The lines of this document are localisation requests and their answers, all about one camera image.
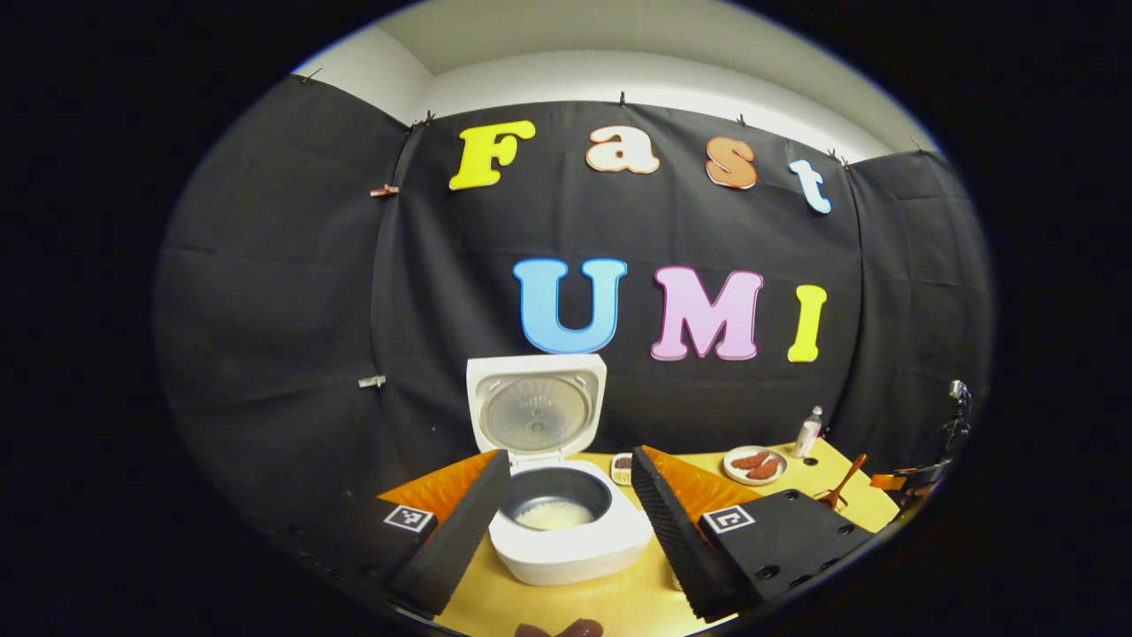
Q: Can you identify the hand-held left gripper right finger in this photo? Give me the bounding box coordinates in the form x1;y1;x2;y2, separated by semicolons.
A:
631;445;903;623

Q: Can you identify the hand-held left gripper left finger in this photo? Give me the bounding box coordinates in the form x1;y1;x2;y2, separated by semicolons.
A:
283;449;512;618

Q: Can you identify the brown wooden spoon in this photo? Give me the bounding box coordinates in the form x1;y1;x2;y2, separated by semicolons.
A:
815;453;869;512

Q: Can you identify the white rice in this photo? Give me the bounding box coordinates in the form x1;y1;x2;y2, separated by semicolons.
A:
515;500;595;532

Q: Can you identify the white rice cooker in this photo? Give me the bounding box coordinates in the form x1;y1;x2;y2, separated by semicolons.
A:
466;353;655;587

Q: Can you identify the white round plate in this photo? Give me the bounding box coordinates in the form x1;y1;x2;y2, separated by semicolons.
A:
723;445;789;487

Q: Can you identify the small clear bottle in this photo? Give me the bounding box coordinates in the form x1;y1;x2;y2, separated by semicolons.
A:
792;405;824;459

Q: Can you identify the black backdrop cloth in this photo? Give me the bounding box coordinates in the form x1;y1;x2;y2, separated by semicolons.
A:
152;73;996;567

